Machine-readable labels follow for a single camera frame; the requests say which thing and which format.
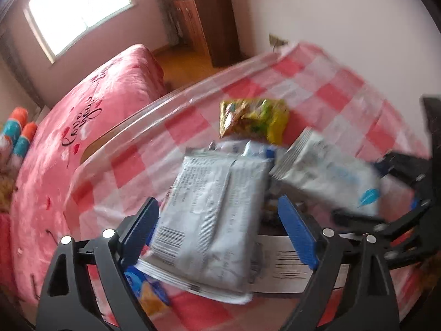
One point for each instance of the window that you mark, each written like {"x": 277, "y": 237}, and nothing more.
{"x": 79, "y": 10}

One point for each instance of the grey patterned hanging cloth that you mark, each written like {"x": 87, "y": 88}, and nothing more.
{"x": 174, "y": 20}

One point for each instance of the silver snack packet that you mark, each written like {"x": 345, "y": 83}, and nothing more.
{"x": 213, "y": 220}

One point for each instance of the red white checked tablecloth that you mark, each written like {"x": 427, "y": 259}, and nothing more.
{"x": 327, "y": 86}

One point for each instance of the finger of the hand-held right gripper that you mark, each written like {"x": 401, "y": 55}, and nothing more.
{"x": 406, "y": 169}
{"x": 406, "y": 220}

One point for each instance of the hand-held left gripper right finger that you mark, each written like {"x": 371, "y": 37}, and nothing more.
{"x": 298, "y": 231}

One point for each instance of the clear plastic table cover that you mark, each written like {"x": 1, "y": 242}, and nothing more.
{"x": 144, "y": 124}

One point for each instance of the yellow snack packet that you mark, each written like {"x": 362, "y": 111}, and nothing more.
{"x": 255, "y": 117}

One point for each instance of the beige wall socket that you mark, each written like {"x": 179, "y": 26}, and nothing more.
{"x": 277, "y": 41}

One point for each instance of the white blue puffed packet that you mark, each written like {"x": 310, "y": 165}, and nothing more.
{"x": 255, "y": 148}

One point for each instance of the blue orange snack packet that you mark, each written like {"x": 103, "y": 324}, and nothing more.
{"x": 148, "y": 293}

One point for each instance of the white packet with blue feather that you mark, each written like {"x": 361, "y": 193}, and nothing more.
{"x": 320, "y": 169}

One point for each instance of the brown wooden wardrobe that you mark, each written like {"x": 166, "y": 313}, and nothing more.
{"x": 206, "y": 17}

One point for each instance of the bed with pink blanket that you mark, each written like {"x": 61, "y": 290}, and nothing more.
{"x": 86, "y": 110}

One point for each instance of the orange teal plush toy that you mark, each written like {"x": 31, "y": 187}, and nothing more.
{"x": 17, "y": 127}

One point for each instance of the white paper label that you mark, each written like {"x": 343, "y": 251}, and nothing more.
{"x": 286, "y": 262}

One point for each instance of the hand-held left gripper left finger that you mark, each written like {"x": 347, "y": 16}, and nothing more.
{"x": 137, "y": 231}

